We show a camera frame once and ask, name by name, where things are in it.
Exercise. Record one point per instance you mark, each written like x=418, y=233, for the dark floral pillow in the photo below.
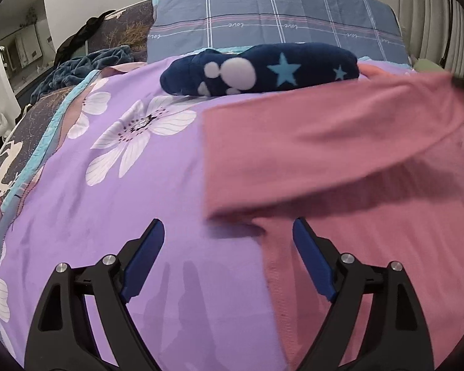
x=128, y=26

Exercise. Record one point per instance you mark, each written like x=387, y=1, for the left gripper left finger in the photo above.
x=61, y=336

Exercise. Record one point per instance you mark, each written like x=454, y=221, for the teal knit blanket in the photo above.
x=73, y=71

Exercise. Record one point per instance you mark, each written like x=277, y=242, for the purple floral bedsheet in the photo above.
x=206, y=303

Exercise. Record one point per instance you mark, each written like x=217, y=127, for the blue plaid pillow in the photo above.
x=367, y=28

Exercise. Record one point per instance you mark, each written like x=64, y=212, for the beige curtain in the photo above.
x=434, y=30

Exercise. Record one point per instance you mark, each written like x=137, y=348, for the pink shirt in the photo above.
x=376, y=166

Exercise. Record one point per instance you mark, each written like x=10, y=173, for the navy star fleece garment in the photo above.
x=259, y=69

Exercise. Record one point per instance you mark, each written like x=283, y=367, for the green pillow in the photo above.
x=426, y=65

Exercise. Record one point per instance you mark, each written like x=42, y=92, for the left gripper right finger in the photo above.
x=396, y=335

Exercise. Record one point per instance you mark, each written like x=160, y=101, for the white cat figurine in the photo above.
x=5, y=128

